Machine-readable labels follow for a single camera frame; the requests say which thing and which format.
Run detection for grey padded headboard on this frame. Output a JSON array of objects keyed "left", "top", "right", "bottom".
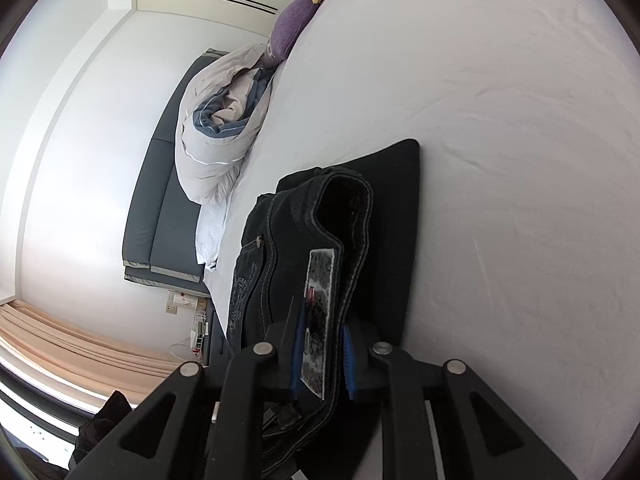
[{"left": 122, "top": 49, "right": 231, "bottom": 291}]

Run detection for window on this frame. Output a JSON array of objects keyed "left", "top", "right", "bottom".
[{"left": 0, "top": 360, "right": 108, "bottom": 466}]

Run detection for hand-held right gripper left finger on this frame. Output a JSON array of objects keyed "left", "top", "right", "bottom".
[{"left": 65, "top": 295, "right": 313, "bottom": 480}]

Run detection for white pillow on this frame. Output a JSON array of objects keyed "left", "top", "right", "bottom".
[{"left": 195, "top": 195, "right": 241, "bottom": 268}]

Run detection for dark nightstand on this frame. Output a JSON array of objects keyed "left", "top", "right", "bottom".
[{"left": 200, "top": 310, "right": 233, "bottom": 367}]

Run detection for folded white and blue duvet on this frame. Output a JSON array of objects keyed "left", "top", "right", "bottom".
[{"left": 174, "top": 42, "right": 277, "bottom": 206}]

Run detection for purple cushion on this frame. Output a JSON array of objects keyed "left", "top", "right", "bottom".
[{"left": 265, "top": 0, "right": 321, "bottom": 68}]

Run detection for white charger cable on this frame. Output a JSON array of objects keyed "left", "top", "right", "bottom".
[{"left": 170, "top": 312, "right": 210, "bottom": 361}]

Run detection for bed with white sheet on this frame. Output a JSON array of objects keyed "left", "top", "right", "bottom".
[{"left": 197, "top": 0, "right": 640, "bottom": 480}]

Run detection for white wall socket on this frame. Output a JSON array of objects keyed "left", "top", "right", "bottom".
[{"left": 165, "top": 290, "right": 198, "bottom": 315}]

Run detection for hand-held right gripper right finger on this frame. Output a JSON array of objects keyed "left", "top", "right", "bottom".
[{"left": 341, "top": 322, "right": 581, "bottom": 480}]

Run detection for beige curtain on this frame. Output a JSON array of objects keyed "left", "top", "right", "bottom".
[{"left": 0, "top": 302, "right": 186, "bottom": 413}]

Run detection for black pants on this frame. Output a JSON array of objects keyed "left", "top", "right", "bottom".
[{"left": 226, "top": 138, "right": 421, "bottom": 480}]

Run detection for dark cloth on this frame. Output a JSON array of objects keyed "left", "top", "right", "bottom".
[{"left": 70, "top": 390, "right": 133, "bottom": 466}]

